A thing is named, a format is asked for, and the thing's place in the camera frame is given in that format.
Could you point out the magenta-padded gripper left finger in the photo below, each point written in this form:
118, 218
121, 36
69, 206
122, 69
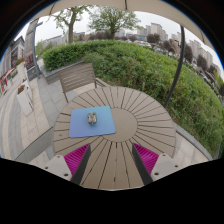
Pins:
76, 160

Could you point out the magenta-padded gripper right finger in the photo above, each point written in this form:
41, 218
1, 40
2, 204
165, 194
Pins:
148, 160

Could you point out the teal patterned computer mouse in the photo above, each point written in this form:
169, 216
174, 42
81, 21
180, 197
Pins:
92, 118

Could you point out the blue mouse pad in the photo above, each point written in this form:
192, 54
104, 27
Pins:
103, 126

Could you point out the white planter box with flowers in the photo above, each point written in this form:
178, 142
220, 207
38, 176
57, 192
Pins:
20, 68
25, 101

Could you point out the brown slatted wooden chair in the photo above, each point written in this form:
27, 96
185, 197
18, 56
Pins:
76, 78

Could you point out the green hedge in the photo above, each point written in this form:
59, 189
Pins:
133, 66

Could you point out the dark curved parasol pole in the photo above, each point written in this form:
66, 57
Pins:
178, 66

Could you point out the grey storefront building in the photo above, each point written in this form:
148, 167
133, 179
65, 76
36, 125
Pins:
10, 60

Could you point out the grey sign pillar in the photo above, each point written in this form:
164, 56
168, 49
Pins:
30, 43

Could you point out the sparse tall tree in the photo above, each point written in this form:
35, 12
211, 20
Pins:
70, 33

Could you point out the group of apartment buildings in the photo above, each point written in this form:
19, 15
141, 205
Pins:
155, 30

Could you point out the bushy round tree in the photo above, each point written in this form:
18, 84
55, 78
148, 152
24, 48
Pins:
111, 20

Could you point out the beige parasol canopy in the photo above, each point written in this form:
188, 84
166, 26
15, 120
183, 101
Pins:
133, 4

